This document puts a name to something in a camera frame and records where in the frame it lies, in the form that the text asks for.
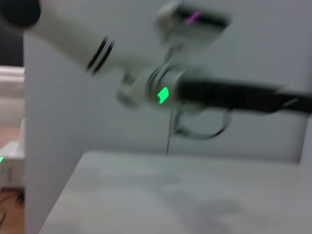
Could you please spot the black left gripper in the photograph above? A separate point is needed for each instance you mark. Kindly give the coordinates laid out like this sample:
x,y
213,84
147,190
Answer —
x,y
229,95

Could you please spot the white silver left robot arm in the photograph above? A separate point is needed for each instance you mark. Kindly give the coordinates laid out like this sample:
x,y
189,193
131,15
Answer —
x,y
73,44

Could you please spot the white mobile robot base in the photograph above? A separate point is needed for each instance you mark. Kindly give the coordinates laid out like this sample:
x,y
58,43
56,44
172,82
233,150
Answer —
x,y
12,158

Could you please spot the white partition panel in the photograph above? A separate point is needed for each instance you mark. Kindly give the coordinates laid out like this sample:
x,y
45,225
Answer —
x,y
73,117
243,61

